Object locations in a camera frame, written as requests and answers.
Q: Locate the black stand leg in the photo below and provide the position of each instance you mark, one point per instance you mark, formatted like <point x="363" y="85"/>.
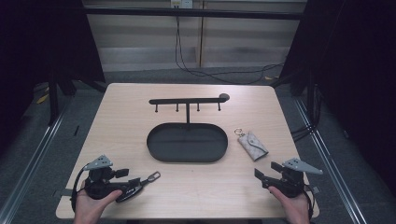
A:
<point x="53" y="99"/>

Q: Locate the grey tape strip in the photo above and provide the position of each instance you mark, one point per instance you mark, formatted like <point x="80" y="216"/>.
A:
<point x="63" y="193"/>
<point x="314" y="189"/>

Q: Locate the yellow tape piece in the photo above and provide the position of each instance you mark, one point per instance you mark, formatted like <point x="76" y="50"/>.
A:
<point x="42" y="98"/>

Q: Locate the person's right hand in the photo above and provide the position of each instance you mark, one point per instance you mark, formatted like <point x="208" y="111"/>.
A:
<point x="295" y="208"/>

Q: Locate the metal floor rail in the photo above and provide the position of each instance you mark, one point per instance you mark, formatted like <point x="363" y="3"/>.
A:
<point x="330" y="161"/>
<point x="34" y="161"/>

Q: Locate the black car key with carabiner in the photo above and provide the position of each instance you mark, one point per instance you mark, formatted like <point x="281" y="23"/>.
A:
<point x="130" y="194"/>

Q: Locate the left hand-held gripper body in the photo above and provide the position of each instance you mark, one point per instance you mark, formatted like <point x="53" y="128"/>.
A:
<point x="98" y="186"/>

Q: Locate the black key rack with tray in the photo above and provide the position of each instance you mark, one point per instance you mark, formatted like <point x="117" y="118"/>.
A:
<point x="186" y="143"/>

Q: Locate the white wall socket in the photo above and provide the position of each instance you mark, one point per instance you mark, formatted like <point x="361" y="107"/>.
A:
<point x="181" y="3"/>

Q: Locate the black horizontal frame bar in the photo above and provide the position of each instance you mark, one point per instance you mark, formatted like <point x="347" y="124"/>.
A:
<point x="193" y="13"/>

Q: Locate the black curtain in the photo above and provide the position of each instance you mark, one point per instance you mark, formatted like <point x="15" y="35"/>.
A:
<point x="43" y="46"/>
<point x="351" y="62"/>

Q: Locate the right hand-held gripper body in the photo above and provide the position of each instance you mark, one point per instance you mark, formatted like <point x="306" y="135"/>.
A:
<point x="292" y="183"/>

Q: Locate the person's left hand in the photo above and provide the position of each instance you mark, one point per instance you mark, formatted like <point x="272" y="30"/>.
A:
<point x="88" y="210"/>

